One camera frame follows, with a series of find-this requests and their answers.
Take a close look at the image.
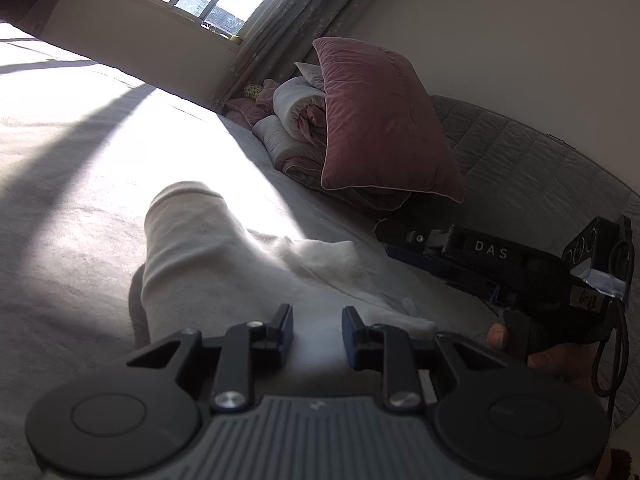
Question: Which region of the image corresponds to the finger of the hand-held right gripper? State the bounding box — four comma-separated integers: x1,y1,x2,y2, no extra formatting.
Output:
384,245,502,307
374,217,451,257

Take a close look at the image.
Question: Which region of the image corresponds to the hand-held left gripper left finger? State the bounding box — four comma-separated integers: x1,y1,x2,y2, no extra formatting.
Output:
125,304,295,413

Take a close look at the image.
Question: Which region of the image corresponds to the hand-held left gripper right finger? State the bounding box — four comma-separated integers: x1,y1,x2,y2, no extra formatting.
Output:
341,305,501,413

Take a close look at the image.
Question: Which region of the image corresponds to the white shirt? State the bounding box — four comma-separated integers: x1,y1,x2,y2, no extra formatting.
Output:
140,181,438,396

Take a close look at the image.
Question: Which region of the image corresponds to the person's right hand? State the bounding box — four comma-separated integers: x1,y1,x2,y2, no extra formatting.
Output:
487,322,601,396

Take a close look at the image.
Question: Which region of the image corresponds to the large pink pillow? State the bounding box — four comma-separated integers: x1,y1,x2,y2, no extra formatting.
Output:
312,36,466,204

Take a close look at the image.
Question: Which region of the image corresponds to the grey quilted headboard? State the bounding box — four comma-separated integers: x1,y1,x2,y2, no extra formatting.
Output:
430,94,640,431

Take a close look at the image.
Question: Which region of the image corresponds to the folded white pink quilt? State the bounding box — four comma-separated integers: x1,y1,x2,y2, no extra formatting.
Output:
251,76,416,211

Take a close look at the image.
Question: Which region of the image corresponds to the white pillow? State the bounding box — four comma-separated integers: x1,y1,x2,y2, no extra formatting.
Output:
294,61,327,88

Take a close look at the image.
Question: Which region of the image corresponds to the small pink cushion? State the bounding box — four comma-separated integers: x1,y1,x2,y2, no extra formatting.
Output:
225,79,281,128

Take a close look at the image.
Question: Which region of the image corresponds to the grey patterned curtain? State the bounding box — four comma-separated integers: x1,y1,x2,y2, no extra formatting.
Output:
210,0,406,111

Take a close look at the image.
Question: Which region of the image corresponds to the grey bed blanket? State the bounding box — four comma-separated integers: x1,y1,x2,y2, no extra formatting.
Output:
0,20,501,480

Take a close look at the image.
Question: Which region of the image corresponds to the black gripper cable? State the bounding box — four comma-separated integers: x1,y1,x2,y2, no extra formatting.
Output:
591,237,632,416

